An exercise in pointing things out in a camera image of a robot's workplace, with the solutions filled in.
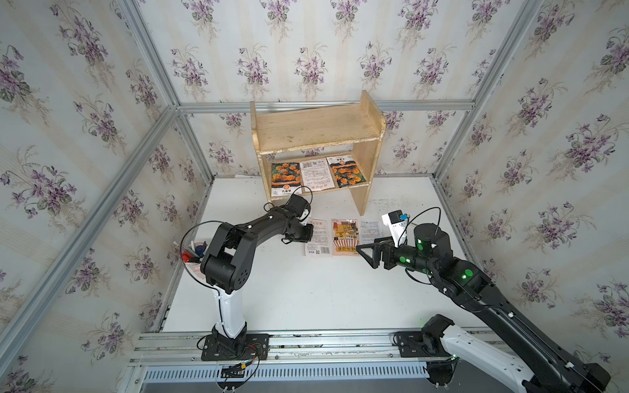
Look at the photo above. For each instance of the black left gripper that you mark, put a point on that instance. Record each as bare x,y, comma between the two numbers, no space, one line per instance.
308,235

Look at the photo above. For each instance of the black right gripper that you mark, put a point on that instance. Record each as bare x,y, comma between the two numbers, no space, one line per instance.
387,247

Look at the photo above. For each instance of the white text seed bag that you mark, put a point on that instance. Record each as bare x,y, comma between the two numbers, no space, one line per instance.
369,230

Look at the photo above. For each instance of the white barcode seed bag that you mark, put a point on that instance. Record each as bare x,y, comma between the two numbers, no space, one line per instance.
320,244

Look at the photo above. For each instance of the colourful popcorn seed bag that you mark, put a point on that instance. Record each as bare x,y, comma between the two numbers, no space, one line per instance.
346,237

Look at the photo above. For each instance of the orange flower seed bag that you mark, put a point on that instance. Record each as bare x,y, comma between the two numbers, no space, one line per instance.
285,179
346,171

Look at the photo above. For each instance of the white label seed bag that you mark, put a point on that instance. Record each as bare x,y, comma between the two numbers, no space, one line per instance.
316,175

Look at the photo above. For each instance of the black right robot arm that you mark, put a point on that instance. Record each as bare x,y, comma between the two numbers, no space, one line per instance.
535,363

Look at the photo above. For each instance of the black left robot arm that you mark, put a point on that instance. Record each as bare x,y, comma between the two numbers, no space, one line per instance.
227,265

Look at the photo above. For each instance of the wooden two-tier shelf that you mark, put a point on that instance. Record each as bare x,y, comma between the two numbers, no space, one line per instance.
360,125

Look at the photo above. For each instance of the pink pen holder cup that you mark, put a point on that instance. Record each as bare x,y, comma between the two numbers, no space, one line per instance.
195,270

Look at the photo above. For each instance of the red items at table edge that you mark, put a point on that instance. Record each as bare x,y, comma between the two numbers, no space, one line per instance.
192,253

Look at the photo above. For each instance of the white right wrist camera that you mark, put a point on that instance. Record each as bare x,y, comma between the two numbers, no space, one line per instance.
397,223

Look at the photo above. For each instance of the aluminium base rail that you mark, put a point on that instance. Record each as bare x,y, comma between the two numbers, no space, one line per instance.
321,356

